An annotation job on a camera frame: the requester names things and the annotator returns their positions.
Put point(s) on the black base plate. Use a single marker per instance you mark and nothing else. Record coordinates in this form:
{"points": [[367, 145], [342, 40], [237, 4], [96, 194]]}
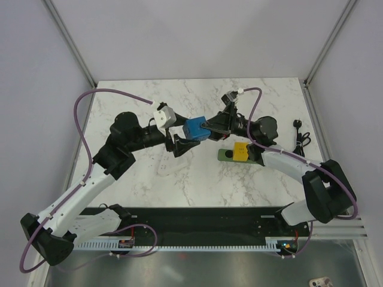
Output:
{"points": [[207, 226]]}

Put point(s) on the green power strip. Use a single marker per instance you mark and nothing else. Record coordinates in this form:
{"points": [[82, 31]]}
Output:
{"points": [[226, 155]]}

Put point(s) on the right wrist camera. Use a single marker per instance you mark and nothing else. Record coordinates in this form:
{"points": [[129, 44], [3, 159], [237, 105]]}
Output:
{"points": [[230, 97]]}

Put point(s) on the right aluminium frame post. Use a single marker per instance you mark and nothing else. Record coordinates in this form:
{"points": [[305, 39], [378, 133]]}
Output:
{"points": [[330, 40]]}

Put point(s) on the white cable duct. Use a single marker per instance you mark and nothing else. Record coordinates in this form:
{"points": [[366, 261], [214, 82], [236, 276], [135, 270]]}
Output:
{"points": [[123, 245]]}

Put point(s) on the left aluminium frame post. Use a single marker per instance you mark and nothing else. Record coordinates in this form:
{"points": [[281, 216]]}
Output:
{"points": [[68, 39]]}

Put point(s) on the aluminium frame post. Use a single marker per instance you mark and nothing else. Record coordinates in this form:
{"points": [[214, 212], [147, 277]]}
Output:
{"points": [[68, 39], [330, 40]]}

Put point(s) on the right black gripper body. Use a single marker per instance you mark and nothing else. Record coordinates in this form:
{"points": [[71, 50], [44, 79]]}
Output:
{"points": [[237, 126]]}

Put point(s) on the white power strip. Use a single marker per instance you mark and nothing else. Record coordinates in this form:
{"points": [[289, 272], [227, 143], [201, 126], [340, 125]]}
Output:
{"points": [[169, 164]]}

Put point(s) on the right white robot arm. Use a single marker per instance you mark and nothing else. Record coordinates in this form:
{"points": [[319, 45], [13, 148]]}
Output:
{"points": [[328, 193]]}

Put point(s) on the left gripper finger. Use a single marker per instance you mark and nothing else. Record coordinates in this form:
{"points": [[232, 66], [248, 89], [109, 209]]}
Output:
{"points": [[178, 119], [181, 146]]}

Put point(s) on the yellow cube adapter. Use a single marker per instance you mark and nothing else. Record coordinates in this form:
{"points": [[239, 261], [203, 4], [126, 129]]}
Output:
{"points": [[240, 152]]}

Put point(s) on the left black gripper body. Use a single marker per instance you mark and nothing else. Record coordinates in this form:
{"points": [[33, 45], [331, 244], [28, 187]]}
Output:
{"points": [[151, 139]]}

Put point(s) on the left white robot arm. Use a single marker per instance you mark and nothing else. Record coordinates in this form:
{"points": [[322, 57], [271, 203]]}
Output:
{"points": [[56, 231]]}

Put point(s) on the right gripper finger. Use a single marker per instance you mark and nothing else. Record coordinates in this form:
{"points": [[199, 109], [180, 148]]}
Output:
{"points": [[215, 135], [219, 121]]}

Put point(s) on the blue cube adapter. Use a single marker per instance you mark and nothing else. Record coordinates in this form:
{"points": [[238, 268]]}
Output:
{"points": [[193, 129]]}

